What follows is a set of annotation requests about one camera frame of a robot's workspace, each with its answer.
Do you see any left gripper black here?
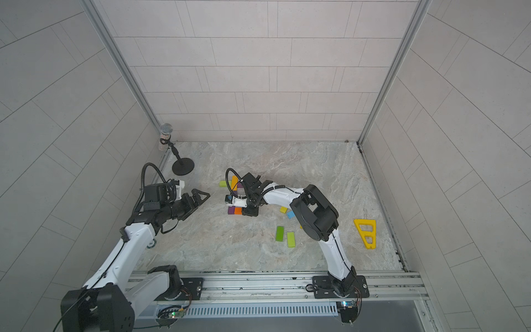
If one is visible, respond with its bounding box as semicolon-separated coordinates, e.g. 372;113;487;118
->
160;189;210;221

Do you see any amber yellow long block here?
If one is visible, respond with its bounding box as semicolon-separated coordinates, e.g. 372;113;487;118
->
230;176;239;192

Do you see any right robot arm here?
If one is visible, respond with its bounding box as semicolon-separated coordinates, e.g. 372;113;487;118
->
232;173;357;297

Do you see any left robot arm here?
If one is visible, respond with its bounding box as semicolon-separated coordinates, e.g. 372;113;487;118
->
57;180;210;331

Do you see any microphone on black stand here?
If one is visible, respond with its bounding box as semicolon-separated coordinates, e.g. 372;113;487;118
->
159;123;195;176

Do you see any left circuit board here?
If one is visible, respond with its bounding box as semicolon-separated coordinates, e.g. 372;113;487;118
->
156;305;189;328

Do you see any circuit board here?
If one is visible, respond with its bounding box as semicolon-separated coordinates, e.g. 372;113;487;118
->
156;305;189;328
336;301;360;325

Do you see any right circuit board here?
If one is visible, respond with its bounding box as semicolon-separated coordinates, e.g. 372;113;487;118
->
336;301;360;325

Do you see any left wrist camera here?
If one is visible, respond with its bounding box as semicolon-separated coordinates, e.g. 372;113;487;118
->
166;179;185;202

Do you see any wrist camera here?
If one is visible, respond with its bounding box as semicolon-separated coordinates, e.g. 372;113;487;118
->
225;194;247;208
166;179;185;202

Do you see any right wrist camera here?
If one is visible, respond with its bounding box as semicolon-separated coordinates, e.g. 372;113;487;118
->
225;194;247;208

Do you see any right camera cable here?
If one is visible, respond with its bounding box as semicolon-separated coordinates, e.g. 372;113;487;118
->
225;167;246;196

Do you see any camera cable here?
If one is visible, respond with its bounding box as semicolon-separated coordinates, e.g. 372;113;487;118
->
140;162;167;196
225;167;246;196

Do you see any left camera cable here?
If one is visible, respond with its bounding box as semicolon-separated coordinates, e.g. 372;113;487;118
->
140;162;167;196

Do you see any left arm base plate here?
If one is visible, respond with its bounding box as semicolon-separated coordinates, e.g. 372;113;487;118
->
156;277;204;301

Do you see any yellow triangle frame piece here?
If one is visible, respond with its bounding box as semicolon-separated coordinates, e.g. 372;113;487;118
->
353;219;376;250

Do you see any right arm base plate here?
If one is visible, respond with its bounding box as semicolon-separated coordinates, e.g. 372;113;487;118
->
308;275;370;299

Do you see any aluminium rail frame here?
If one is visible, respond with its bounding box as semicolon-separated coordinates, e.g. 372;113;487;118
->
82;265;428;308

